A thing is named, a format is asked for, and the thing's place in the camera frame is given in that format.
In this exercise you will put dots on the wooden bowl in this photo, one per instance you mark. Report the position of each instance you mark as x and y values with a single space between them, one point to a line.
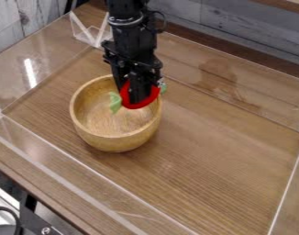
111 131

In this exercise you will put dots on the clear acrylic corner bracket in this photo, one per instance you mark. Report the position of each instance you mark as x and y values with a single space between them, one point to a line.
91 35

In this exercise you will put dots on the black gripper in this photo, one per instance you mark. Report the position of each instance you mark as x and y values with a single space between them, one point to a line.
131 55

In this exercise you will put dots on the red plush tomato toy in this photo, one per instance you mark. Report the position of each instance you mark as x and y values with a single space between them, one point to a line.
119 99

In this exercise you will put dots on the green rectangular block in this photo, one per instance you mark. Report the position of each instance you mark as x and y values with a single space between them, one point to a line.
163 88

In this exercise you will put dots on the black table leg bracket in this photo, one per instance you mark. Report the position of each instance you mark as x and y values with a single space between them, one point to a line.
31 221

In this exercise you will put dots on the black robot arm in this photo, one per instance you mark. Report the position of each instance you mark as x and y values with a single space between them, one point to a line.
126 10

